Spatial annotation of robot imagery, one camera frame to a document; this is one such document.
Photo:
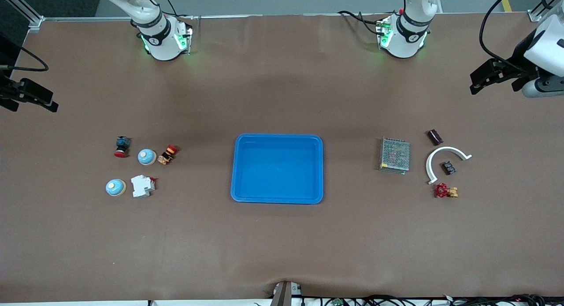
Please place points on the dark cylindrical electrolytic capacitor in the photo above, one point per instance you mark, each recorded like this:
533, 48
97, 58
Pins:
435, 137

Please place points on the small black capacitor block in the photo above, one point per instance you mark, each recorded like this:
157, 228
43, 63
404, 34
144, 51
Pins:
449, 167

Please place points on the aluminium frame post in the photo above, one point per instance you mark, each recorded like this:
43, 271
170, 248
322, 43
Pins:
37, 24
534, 16

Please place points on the red yellow black selector switch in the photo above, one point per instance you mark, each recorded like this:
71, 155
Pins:
167, 155

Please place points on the blue bell with tan base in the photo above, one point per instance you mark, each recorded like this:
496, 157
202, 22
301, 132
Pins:
146, 156
115, 187

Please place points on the blue plastic tray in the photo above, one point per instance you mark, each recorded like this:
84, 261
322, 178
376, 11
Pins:
277, 173

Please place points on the metal mesh power supply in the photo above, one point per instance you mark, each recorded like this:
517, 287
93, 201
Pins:
395, 156

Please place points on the brown table cover mat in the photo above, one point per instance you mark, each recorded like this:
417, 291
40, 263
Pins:
282, 244

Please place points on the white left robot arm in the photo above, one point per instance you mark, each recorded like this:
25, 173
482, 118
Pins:
403, 43

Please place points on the red emergency stop button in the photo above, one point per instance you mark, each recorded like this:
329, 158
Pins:
122, 143

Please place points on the grey mount bracket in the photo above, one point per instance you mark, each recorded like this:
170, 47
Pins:
285, 295

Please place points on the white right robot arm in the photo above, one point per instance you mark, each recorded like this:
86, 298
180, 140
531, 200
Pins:
161, 46

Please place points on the white curved plastic bracket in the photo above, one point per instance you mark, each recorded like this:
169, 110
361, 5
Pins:
449, 148

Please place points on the white circuit breaker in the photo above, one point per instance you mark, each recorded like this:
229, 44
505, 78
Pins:
142, 186

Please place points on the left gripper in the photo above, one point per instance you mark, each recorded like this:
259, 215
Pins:
518, 62

